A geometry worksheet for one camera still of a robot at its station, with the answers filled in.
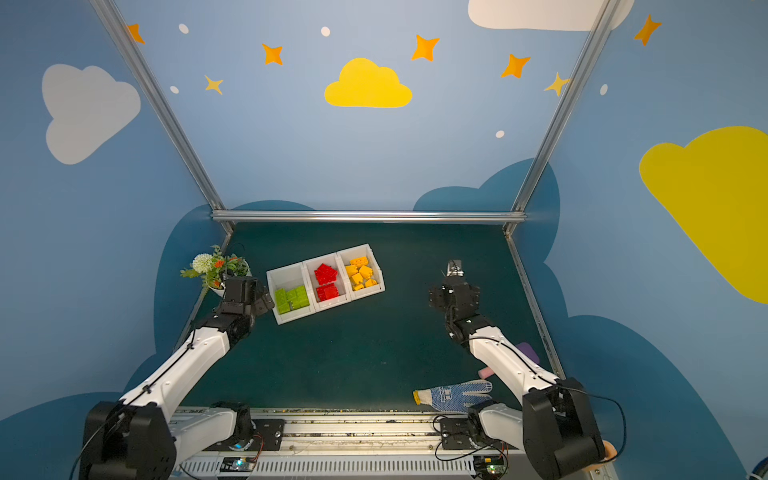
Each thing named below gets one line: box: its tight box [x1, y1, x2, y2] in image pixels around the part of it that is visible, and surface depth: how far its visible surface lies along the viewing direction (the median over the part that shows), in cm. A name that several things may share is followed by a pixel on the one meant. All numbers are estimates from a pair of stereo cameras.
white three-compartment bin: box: [266, 244, 386, 325], surface depth 101 cm
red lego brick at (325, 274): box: [314, 263, 338, 286], surface depth 105 cm
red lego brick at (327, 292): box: [316, 283, 340, 302], surface depth 101 cm
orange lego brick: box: [350, 256, 369, 268], surface depth 111 cm
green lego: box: [274, 285, 310, 315], surface depth 97 cm
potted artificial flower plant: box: [180, 244, 252, 297], surface depth 92 cm
